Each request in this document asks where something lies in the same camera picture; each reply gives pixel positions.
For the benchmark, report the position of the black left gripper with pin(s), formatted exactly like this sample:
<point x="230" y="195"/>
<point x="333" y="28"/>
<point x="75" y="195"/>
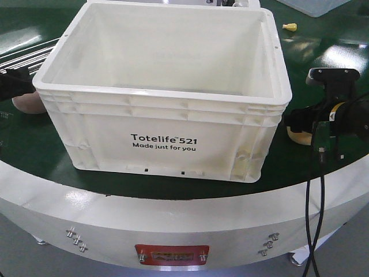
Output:
<point x="16" y="81"/>

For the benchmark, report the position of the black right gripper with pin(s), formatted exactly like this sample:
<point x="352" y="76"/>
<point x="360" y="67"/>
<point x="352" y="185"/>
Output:
<point x="339" y="88"/>

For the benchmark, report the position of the yellow smiling plush fruit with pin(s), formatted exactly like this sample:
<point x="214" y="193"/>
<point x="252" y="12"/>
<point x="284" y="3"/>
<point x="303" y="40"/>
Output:
<point x="302" y="138"/>

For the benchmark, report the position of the pink plush toy ball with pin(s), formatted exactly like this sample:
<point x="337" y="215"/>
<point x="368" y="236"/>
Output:
<point x="29" y="103"/>

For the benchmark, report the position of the white plastic Totelife tote box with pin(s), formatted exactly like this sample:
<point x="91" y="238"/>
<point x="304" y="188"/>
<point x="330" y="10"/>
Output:
<point x="162" y="89"/>

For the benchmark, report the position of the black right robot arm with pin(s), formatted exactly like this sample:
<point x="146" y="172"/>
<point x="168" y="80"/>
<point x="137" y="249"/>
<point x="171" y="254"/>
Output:
<point x="353" y="117"/>

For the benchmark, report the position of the green right wrist circuit board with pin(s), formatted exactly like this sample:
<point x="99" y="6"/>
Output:
<point x="321" y="136"/>

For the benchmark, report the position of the metal roller rods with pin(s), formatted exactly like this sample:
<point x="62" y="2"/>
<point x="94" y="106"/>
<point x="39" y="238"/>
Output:
<point x="31" y="58"/>

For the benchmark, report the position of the small yellow toy piece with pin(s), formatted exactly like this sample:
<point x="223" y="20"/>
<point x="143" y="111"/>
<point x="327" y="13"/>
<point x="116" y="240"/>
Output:
<point x="292" y="27"/>

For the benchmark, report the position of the translucent plastic bin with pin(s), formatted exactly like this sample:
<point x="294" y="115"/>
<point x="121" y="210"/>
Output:
<point x="313" y="8"/>

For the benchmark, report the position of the red warning label plate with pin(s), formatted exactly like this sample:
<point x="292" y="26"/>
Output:
<point x="172" y="255"/>

